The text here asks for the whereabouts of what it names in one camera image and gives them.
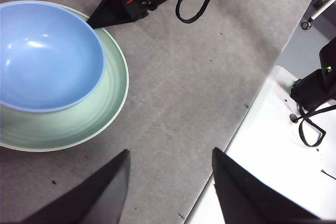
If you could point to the black caster wheel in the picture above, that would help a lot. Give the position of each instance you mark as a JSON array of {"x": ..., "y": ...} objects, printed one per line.
[{"x": 305, "y": 25}]

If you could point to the white stand pole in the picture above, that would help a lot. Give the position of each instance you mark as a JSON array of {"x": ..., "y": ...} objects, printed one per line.
[{"x": 323, "y": 9}]

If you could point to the dark grey table mat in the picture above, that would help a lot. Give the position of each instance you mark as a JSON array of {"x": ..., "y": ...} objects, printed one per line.
[{"x": 183, "y": 77}]

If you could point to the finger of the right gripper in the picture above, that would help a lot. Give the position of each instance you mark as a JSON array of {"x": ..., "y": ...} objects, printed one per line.
[
  {"x": 103, "y": 6},
  {"x": 115, "y": 19}
]

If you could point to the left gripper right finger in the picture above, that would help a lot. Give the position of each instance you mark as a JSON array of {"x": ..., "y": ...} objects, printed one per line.
[{"x": 246, "y": 200}]

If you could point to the pale green plate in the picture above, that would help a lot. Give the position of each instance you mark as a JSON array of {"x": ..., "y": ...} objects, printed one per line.
[{"x": 99, "y": 119}]

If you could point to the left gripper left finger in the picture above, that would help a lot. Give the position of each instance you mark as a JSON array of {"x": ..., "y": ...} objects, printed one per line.
[{"x": 94, "y": 197}]

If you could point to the blue ribbed bowl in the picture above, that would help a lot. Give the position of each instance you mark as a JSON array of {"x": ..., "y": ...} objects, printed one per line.
[{"x": 50, "y": 58}]

